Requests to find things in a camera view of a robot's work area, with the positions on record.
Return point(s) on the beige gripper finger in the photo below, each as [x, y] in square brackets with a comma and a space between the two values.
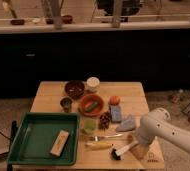
[139, 150]

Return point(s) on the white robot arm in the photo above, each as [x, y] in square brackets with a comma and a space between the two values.
[156, 124]

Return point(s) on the purple bowl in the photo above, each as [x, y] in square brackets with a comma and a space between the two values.
[74, 89]

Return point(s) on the brown bowl on shelf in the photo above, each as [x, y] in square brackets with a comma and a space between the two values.
[66, 19]

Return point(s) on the metal fork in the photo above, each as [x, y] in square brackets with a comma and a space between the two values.
[99, 138]

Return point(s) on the blue-grey cloth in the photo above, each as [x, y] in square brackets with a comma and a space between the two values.
[128, 124]

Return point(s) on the bunch of dark grapes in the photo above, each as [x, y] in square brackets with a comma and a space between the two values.
[104, 120]

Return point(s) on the wooden table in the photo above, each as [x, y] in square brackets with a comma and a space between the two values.
[133, 101]

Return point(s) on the yellow corn cob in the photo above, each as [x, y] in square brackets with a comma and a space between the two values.
[98, 145]

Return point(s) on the orange fruit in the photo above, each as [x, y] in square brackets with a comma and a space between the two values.
[114, 100]

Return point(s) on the green cup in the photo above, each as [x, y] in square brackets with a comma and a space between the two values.
[89, 125]

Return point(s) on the orange plate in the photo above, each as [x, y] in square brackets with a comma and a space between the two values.
[87, 100]

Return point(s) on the wooden block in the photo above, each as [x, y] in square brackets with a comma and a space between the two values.
[59, 143]

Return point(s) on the white cup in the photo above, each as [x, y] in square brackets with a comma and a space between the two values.
[92, 84]

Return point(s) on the small grey cup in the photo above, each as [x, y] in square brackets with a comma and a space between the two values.
[66, 104]

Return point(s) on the green plastic tray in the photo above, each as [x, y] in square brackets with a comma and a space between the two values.
[36, 135]

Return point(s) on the dark red dish on shelf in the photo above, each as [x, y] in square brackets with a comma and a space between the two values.
[17, 22]

